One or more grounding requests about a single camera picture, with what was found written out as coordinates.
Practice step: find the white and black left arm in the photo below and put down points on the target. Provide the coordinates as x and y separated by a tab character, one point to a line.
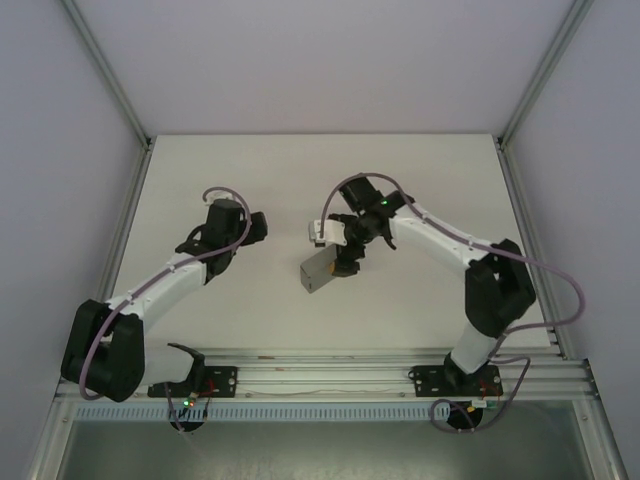
130	320

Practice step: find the aluminium frame post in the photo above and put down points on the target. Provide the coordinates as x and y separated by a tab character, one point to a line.
545	70
107	75

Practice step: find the grey metal panel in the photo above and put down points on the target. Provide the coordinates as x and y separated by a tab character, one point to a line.
320	452

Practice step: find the aluminium side frame rail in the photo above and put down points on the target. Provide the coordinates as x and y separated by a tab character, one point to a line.
545	260
100	260

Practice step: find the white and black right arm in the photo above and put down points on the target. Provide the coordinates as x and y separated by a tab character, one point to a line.
480	290

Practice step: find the aluminium mounting rail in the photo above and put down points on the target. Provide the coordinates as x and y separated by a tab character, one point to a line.
325	372

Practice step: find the grey paper box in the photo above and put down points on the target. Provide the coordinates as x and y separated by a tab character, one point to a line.
317	272

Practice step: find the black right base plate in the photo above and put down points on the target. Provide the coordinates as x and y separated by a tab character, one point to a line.
430	380

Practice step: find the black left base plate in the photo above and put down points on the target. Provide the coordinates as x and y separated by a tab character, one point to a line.
220	380

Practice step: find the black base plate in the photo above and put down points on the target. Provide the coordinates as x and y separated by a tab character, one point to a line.
220	380
430	380

